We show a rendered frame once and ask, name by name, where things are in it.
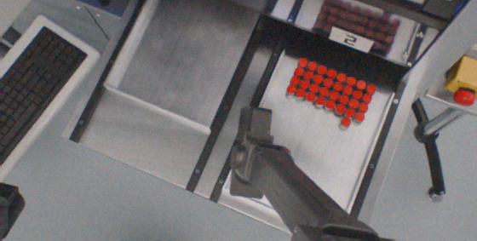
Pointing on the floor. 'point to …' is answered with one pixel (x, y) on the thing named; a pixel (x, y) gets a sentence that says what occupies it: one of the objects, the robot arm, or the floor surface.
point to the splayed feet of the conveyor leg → (429, 153)
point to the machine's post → (444, 48)
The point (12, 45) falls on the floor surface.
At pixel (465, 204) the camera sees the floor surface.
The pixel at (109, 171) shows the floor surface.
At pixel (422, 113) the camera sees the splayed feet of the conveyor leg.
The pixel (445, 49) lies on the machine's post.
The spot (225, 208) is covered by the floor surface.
